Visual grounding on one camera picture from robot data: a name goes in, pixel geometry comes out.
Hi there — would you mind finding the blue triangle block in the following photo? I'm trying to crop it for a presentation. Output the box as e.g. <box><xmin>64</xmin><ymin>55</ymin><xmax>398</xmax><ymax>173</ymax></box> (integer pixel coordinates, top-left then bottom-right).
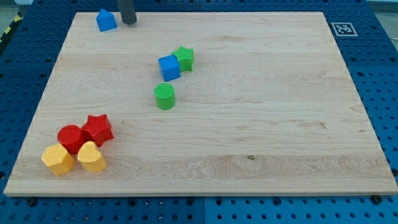
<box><xmin>96</xmin><ymin>9</ymin><xmax>117</xmax><ymax>32</ymax></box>

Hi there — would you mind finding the wooden board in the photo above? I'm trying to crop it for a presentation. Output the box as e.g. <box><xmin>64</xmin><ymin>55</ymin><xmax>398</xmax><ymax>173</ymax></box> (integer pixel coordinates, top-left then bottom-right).
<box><xmin>4</xmin><ymin>12</ymin><xmax>397</xmax><ymax>197</ymax></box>

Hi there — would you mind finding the green cylinder block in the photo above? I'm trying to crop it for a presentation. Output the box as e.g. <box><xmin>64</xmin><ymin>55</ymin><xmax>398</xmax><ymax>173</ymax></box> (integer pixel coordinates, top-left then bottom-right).
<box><xmin>154</xmin><ymin>83</ymin><xmax>175</xmax><ymax>110</ymax></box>

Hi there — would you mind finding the blue cube block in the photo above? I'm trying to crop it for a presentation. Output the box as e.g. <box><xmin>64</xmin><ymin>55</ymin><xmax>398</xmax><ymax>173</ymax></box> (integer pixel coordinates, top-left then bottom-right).
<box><xmin>158</xmin><ymin>55</ymin><xmax>180</xmax><ymax>82</ymax></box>

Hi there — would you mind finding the green star block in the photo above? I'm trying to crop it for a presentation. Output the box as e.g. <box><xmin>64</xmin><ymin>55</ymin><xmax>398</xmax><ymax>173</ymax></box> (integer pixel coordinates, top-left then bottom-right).
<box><xmin>172</xmin><ymin>46</ymin><xmax>194</xmax><ymax>72</ymax></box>

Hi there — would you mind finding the red star block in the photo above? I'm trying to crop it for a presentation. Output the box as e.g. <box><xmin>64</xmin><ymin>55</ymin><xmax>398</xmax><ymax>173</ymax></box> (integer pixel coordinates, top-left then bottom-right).
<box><xmin>81</xmin><ymin>114</ymin><xmax>114</xmax><ymax>147</ymax></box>

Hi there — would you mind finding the yellow heart block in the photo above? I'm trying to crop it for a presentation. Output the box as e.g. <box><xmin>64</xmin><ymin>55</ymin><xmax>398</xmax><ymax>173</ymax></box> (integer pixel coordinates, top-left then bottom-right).
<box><xmin>77</xmin><ymin>141</ymin><xmax>107</xmax><ymax>172</ymax></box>

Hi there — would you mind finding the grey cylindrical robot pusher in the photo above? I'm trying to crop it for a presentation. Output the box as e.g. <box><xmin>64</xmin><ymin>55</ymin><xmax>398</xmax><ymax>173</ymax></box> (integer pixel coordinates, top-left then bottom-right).
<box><xmin>118</xmin><ymin>0</ymin><xmax>137</xmax><ymax>25</ymax></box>

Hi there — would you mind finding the red cylinder block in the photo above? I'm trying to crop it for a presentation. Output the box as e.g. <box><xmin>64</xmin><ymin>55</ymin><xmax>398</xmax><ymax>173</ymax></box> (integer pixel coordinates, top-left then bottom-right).
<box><xmin>57</xmin><ymin>125</ymin><xmax>86</xmax><ymax>155</ymax></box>

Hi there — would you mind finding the yellow hexagon block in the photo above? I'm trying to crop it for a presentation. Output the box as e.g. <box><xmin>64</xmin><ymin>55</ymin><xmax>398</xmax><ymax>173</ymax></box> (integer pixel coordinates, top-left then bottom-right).
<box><xmin>40</xmin><ymin>144</ymin><xmax>75</xmax><ymax>175</ymax></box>

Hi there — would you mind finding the white fiducial marker tag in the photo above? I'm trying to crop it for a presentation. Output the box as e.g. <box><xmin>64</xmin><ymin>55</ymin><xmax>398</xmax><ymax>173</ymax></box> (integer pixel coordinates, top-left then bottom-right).
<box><xmin>331</xmin><ymin>22</ymin><xmax>358</xmax><ymax>37</ymax></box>

